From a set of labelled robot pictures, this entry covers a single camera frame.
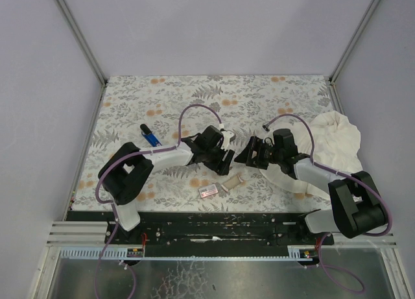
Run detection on floral patterned table mat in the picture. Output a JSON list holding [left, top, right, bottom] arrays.
[[71, 75, 335, 212]]

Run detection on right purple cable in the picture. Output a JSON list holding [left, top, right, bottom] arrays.
[[261, 114, 394, 293]]

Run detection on aluminium frame post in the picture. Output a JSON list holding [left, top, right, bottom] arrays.
[[54, 0, 108, 86], [329, 0, 382, 82]]

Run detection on aluminium extrusion rail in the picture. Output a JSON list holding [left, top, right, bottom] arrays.
[[47, 221, 107, 246], [331, 233, 397, 248]]

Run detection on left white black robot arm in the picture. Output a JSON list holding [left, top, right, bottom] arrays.
[[96, 126, 235, 232]]

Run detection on right aluminium extrusion rail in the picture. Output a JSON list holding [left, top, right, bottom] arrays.
[[331, 233, 397, 248]]

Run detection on right aluminium frame post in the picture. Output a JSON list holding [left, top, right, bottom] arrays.
[[329, 0, 382, 82]]

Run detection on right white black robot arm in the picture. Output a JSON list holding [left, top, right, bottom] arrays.
[[235, 128, 389, 238]]

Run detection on blue stapler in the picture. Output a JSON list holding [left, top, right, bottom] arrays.
[[140, 124, 161, 147]]

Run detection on white slotted cable duct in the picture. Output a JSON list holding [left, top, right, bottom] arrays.
[[59, 245, 315, 263]]

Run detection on left aluminium frame post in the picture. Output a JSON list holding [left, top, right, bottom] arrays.
[[54, 0, 108, 86]]

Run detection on red white staple box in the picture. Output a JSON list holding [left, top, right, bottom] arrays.
[[198, 184, 219, 198]]

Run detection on left aluminium extrusion rail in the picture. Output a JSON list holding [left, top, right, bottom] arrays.
[[47, 221, 107, 246]]

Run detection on white crumpled cloth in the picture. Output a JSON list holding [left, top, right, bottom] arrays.
[[260, 111, 362, 200]]

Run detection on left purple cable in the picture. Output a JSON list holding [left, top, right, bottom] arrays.
[[93, 103, 226, 299]]

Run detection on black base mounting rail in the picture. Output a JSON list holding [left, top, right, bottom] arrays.
[[66, 210, 337, 257]]

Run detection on purple cable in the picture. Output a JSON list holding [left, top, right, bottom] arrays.
[[93, 103, 226, 299], [261, 114, 394, 293]]

